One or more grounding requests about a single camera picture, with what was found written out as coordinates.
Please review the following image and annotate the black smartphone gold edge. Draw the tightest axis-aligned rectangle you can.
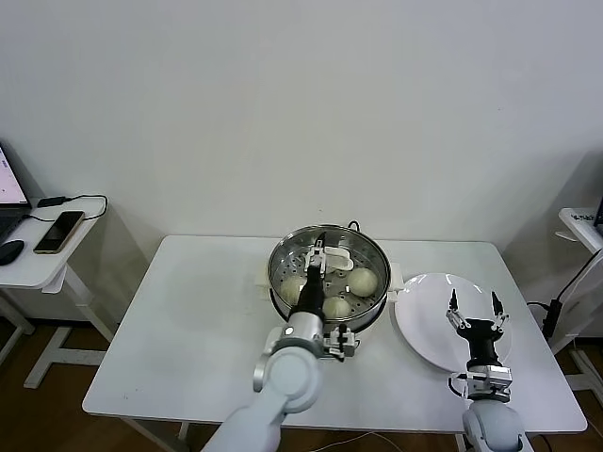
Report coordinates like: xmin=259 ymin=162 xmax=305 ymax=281
xmin=32 ymin=210 xmax=86 ymax=255

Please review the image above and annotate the black power cable with adapter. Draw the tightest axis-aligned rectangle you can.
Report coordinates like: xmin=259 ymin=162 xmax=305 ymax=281
xmin=526 ymin=249 xmax=603 ymax=339

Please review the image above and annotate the white round plate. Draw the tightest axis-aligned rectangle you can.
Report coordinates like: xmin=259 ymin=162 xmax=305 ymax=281
xmin=394 ymin=271 xmax=514 ymax=376

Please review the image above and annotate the white steamed baozi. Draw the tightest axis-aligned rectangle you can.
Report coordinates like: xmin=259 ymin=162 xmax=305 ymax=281
xmin=322 ymin=295 xmax=352 ymax=320
xmin=280 ymin=275 xmax=307 ymax=305
xmin=346 ymin=266 xmax=379 ymax=298

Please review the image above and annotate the stainless steel steamer basket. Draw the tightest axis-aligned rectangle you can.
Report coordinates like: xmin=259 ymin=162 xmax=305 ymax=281
xmin=253 ymin=224 xmax=406 ymax=333

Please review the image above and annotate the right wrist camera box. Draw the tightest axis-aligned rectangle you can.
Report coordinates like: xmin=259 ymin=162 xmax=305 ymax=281
xmin=451 ymin=367 xmax=513 ymax=401

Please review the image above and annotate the black computer mouse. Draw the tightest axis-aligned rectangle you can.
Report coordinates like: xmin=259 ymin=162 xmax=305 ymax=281
xmin=0 ymin=238 xmax=24 ymax=266

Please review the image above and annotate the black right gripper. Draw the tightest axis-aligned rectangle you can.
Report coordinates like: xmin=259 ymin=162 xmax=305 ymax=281
xmin=446 ymin=287 xmax=511 ymax=364

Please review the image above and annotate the thin black charger cable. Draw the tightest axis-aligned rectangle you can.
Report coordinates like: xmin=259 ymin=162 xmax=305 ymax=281
xmin=21 ymin=192 xmax=108 ymax=222

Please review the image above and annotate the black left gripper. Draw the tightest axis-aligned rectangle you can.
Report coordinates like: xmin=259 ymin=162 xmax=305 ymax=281
xmin=295 ymin=230 xmax=330 ymax=315

